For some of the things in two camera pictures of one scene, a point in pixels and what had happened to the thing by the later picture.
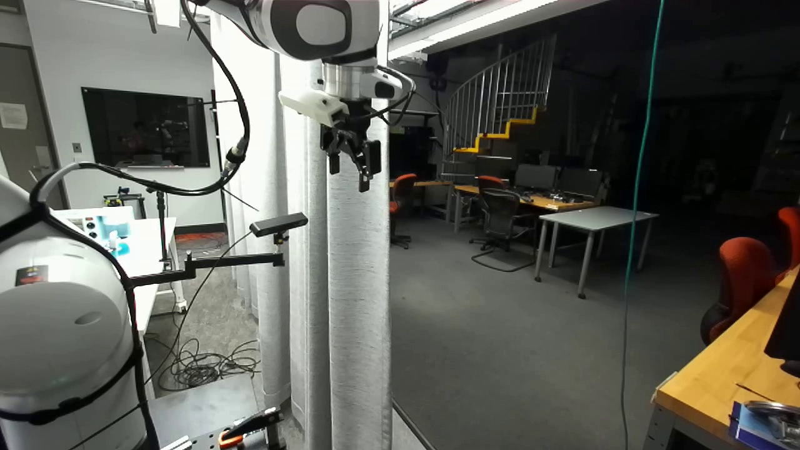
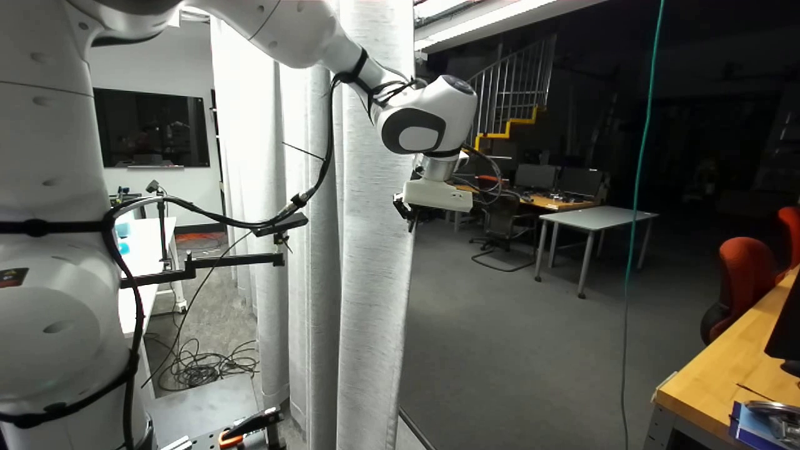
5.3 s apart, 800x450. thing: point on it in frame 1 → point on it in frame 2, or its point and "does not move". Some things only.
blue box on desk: (767, 420) does not move
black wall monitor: (132, 129) does not move
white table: (589, 221) does not move
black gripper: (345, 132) → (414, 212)
